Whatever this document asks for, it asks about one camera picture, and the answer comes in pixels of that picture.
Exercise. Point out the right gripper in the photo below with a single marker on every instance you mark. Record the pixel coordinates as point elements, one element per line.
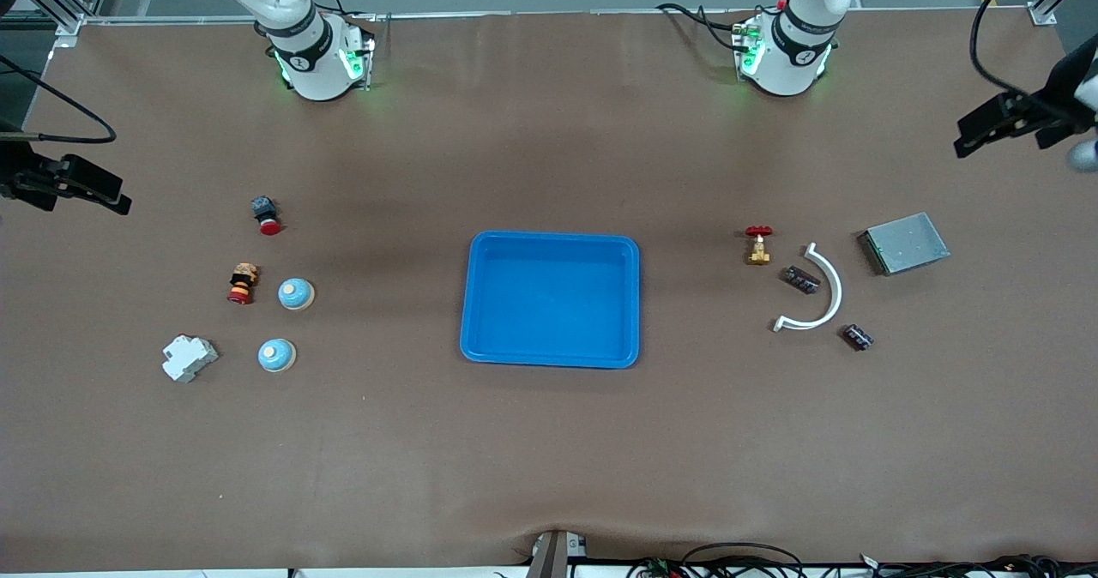
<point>17,171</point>

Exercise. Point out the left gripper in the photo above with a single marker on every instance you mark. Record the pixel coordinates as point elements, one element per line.
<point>1053,106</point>

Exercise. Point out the blue bell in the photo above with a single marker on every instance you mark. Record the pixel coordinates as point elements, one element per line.
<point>277,355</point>
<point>296,293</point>

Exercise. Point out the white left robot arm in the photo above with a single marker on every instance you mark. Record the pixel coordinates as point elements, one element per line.
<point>785,55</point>

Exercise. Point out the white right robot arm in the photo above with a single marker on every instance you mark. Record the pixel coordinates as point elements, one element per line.
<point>313,55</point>

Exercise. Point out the blue plastic tray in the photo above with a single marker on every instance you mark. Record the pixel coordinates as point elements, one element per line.
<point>549,304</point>

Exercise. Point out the silver metal box module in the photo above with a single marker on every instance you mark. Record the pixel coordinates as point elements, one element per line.
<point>905,243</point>

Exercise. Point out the red button striped body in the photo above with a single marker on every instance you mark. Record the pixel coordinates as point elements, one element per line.
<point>243,284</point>

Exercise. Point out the red push button black body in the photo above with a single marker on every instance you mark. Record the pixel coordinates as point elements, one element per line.
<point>267,216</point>

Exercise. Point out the white circuit breaker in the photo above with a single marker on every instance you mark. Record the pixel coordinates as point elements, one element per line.
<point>189,358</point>

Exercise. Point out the white curved plastic clip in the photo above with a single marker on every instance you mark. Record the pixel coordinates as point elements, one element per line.
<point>836,291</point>

